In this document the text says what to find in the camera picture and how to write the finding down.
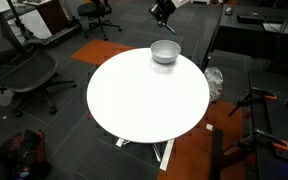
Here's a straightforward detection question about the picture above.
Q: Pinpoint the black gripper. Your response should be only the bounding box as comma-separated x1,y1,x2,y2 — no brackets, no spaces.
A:
149,0,177,29

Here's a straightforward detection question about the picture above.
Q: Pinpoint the grey bowl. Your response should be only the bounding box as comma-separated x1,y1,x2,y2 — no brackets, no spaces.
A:
149,39,182,65

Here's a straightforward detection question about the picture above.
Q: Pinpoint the black swivel office chair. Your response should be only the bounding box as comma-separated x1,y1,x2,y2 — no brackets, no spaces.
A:
77,0,123,42

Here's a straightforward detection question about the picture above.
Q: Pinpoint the white plastic bag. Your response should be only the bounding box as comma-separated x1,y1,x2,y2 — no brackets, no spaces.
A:
203,66,224,103

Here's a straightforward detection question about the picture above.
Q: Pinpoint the dark keyboard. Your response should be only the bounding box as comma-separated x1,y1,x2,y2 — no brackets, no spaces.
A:
236,13,266,25

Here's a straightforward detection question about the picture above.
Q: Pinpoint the brown wooden cabinet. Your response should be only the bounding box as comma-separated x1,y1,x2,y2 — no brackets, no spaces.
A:
36,0,70,35

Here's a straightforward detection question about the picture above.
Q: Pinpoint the black electric scooter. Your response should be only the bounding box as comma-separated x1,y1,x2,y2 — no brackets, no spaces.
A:
6,0,84,48

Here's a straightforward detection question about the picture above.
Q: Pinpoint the white desk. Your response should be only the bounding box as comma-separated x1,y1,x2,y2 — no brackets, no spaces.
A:
0,0,53,41

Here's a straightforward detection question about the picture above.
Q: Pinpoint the white table base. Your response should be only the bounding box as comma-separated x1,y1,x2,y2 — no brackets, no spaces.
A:
115,136,176,172

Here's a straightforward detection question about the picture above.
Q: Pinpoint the black stand leg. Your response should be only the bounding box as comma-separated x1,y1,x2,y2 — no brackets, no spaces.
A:
210,128,252,180

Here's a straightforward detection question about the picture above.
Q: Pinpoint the black mesh office chair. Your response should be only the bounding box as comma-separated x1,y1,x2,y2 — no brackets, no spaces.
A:
0,4,78,118

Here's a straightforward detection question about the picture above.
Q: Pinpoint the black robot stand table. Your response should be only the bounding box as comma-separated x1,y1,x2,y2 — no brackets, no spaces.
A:
248,69,288,180

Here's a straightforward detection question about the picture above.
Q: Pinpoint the red and black bag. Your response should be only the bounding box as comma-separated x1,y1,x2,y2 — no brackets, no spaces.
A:
0,129,53,180

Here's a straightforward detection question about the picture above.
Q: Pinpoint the orange handled black clamp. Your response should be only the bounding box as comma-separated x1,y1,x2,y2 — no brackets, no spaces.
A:
227,86,278,118
235,128,288,153

